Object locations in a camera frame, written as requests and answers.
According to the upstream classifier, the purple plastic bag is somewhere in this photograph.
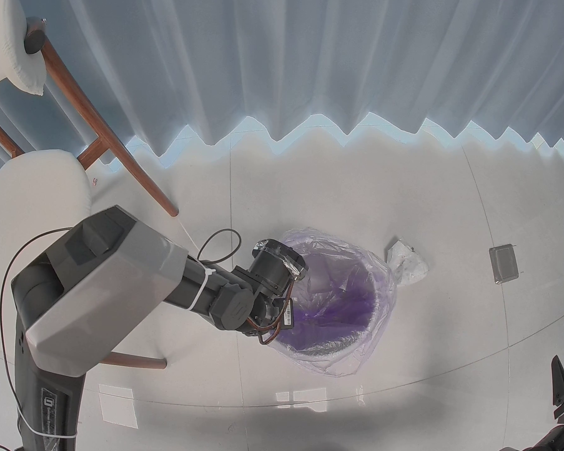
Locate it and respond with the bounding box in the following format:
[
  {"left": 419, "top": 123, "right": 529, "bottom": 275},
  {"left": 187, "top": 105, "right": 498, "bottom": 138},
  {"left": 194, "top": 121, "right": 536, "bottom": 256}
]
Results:
[{"left": 263, "top": 226, "right": 398, "bottom": 377}]

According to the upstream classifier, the black cable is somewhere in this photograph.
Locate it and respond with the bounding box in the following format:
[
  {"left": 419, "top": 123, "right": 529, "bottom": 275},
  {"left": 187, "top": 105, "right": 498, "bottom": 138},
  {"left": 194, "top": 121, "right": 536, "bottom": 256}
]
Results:
[{"left": 0, "top": 226, "right": 243, "bottom": 440}]

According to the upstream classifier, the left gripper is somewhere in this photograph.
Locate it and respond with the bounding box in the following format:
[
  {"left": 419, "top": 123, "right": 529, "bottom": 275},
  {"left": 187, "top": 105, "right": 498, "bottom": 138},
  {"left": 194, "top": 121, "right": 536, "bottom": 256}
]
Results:
[{"left": 275, "top": 299, "right": 298, "bottom": 331}]

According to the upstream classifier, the white trash bin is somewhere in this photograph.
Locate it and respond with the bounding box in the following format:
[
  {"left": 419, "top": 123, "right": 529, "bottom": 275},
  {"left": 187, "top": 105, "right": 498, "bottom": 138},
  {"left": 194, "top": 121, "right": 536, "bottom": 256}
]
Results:
[{"left": 275, "top": 242, "right": 395, "bottom": 360}]

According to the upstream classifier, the crumpled white plastic wrapper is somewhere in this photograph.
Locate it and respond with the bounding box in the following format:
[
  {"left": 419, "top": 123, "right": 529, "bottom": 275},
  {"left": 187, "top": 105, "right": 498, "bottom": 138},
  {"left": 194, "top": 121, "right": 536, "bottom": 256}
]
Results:
[{"left": 386, "top": 239, "right": 428, "bottom": 286}]

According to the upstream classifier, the pale blue curtain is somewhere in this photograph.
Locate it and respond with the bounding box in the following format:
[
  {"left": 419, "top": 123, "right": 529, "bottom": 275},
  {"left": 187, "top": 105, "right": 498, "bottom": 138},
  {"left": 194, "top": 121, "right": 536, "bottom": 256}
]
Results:
[{"left": 0, "top": 0, "right": 564, "bottom": 189}]

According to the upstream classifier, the wooden chair with white cushions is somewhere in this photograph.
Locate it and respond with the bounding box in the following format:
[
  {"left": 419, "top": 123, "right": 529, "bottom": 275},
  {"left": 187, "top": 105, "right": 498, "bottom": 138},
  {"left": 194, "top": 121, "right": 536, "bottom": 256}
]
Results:
[{"left": 0, "top": 0, "right": 179, "bottom": 371}]

